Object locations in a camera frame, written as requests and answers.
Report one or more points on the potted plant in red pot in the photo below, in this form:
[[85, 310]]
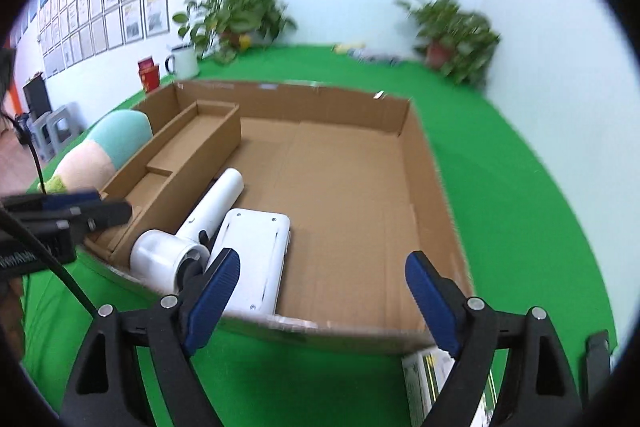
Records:
[[450, 32]]

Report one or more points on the red box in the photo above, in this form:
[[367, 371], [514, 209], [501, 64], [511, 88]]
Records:
[[149, 77]]

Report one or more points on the green tablecloth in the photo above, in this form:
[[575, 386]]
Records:
[[525, 207]]

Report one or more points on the potted plant with yellow tag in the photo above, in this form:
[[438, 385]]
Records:
[[235, 12]]

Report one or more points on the long brown cardboard box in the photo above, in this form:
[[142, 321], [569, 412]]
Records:
[[200, 157]]

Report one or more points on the pastel plush toy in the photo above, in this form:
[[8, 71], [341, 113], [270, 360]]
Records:
[[100, 152]]

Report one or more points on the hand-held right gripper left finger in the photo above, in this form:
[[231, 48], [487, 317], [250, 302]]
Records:
[[212, 299]]

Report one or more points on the green and white carton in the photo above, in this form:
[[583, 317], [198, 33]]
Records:
[[425, 382]]

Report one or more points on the grey plastic stool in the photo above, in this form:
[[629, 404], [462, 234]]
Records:
[[42, 134], [66, 119]]

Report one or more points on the small packets pile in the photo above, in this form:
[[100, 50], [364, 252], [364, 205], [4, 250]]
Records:
[[370, 54]]

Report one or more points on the white rectangular device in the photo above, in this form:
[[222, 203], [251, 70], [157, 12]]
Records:
[[260, 247]]

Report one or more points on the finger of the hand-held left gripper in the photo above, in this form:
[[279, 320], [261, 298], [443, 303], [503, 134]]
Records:
[[70, 198], [105, 213]]

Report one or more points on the white enamel mug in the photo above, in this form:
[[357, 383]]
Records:
[[184, 61]]

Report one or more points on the black monitor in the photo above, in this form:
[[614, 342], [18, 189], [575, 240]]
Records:
[[36, 96]]

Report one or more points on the white hair dryer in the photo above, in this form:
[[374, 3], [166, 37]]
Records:
[[220, 197]]

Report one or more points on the large cardboard box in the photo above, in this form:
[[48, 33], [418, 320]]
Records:
[[340, 187]]

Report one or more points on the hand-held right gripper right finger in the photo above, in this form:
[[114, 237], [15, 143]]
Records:
[[432, 304]]

